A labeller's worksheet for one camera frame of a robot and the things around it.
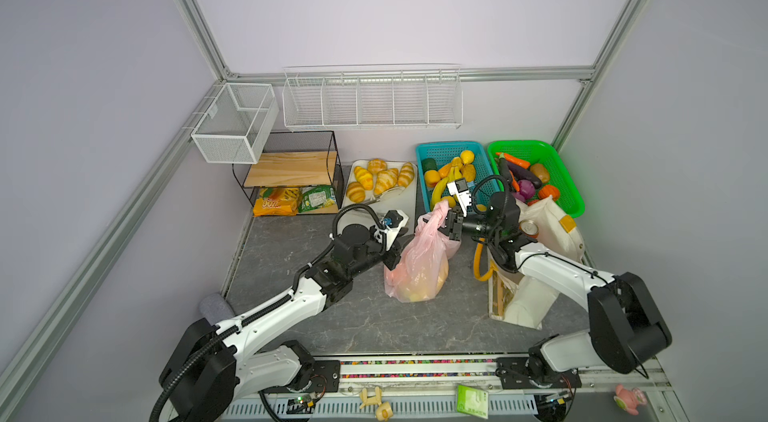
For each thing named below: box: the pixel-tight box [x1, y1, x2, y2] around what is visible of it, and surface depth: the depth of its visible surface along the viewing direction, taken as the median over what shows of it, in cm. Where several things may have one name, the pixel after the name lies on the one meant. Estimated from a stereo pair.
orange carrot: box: [496, 152, 531, 169], surface depth 118 cm
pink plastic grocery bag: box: [384, 200, 461, 303], surface depth 77 cm
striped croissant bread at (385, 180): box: [374, 168, 399, 195], surface depth 114 cm
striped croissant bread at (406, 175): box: [398, 162, 415, 188], surface depth 117 cm
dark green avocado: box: [422, 158, 438, 174], surface depth 118 cm
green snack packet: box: [298, 185, 336, 213], surface depth 106 cm
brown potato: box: [530, 163, 550, 183], surface depth 114 cm
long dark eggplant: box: [507, 160, 542, 188], surface depth 117 cm
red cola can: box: [519, 219, 539, 238], surface depth 91 cm
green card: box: [456, 385, 489, 420], surface depth 70 cm
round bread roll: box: [368, 158, 387, 174], surface depth 118 cm
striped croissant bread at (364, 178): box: [354, 166, 373, 191], surface depth 117 cm
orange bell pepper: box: [538, 184, 560, 201], surface depth 107 cm
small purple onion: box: [517, 179, 536, 200], surface depth 108 cm
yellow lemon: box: [460, 150, 475, 164], surface depth 117 cm
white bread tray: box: [341, 160, 417, 235], surface depth 111 cm
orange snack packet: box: [253, 187, 299, 217], surface depth 103 cm
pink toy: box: [613, 384, 648, 415], surface depth 70 cm
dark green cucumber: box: [499, 158, 511, 181], surface depth 114 cm
